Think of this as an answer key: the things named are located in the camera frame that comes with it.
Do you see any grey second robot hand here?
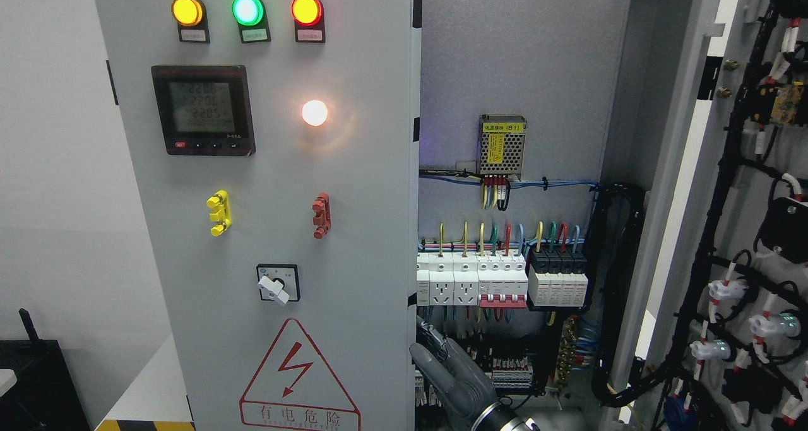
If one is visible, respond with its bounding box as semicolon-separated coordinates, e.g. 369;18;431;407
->
409;316;498;430

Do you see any grey cabinet door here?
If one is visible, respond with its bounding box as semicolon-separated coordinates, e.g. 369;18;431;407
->
591;0;806;430
95;0;421;430

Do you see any white socket breaker row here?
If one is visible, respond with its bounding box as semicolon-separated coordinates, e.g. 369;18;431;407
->
416;251;528;309

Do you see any black surge protector block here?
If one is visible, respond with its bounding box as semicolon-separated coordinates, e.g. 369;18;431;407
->
527;248;591;315

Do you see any red electric hazard sticker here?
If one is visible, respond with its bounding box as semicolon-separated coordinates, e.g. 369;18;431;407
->
239;318;361;430

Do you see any red terminal connector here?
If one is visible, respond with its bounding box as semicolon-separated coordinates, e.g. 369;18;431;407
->
312;192;331;239

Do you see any metal mesh power supply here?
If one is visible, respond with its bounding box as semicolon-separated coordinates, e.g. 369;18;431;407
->
477;114;527;175

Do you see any yellow terminal connector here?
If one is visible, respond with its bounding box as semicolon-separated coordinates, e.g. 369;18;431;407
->
206;189;232;237

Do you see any white glowing indicator lamp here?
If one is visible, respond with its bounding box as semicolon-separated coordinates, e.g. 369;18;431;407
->
301;100;329;127

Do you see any black digital power meter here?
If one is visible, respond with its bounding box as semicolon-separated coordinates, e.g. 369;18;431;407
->
151;64;255;156

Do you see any red indicator lamp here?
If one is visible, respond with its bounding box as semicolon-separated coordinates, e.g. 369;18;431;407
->
291;0;323;27

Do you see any black box at left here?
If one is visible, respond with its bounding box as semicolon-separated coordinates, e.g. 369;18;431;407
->
1;309;90;430

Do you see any green indicator lamp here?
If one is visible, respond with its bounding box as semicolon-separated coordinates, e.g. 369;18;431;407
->
232;0;264;27

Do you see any yellow indicator lamp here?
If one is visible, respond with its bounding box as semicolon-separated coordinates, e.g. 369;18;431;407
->
171;0;205;27

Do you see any white rotary selector switch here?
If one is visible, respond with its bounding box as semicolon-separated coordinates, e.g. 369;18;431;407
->
256;263;300;305

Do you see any black cable loom right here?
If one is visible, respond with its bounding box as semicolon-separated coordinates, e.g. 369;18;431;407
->
584;183;671;409

